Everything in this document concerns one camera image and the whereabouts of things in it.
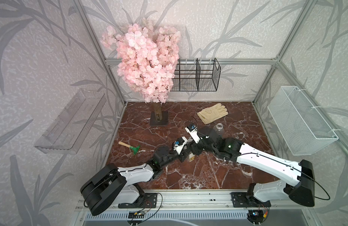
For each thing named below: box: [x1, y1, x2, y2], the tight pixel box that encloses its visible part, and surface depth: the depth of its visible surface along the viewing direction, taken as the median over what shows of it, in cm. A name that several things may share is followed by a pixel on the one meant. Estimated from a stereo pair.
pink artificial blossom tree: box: [100, 19, 182, 126], surface depth 67 cm
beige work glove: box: [197, 103, 229, 125], surface depth 114 cm
